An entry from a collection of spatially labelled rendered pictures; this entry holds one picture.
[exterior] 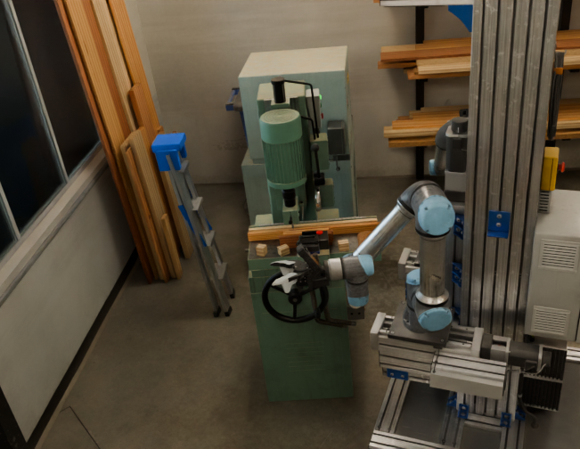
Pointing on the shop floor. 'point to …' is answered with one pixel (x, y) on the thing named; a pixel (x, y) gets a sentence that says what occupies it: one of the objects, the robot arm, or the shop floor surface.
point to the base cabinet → (304, 348)
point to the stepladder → (168, 154)
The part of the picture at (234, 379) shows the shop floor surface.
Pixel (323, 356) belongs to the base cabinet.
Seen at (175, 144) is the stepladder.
